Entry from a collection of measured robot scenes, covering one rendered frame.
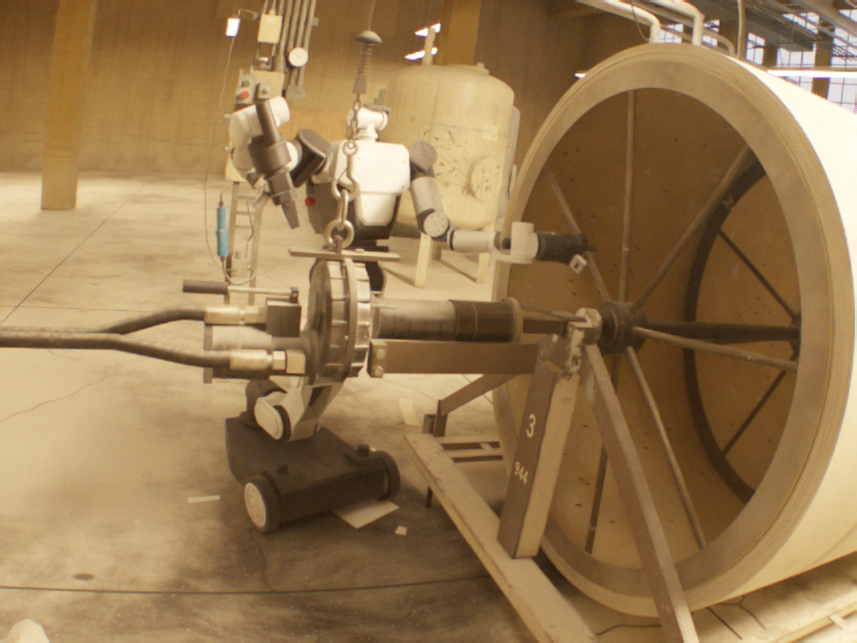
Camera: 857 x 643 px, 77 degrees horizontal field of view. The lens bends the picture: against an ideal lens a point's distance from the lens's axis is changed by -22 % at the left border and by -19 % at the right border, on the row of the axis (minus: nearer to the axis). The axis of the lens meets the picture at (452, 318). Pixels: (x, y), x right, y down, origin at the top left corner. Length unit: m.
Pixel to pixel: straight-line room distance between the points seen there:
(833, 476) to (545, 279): 1.62
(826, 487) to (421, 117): 5.34
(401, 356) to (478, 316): 0.22
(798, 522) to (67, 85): 9.99
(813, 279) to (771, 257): 2.11
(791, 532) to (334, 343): 1.08
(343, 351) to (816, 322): 1.02
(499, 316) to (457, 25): 9.29
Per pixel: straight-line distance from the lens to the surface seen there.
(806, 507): 1.42
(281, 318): 1.52
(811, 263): 1.39
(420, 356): 1.56
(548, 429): 1.84
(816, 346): 1.37
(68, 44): 10.30
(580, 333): 1.75
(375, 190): 1.96
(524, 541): 2.02
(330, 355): 1.46
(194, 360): 1.45
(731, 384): 3.35
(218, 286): 1.51
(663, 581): 1.55
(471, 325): 1.62
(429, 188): 2.10
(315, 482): 2.31
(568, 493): 2.48
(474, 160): 6.23
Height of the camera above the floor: 1.34
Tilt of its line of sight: 15 degrees down
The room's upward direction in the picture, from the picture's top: 8 degrees clockwise
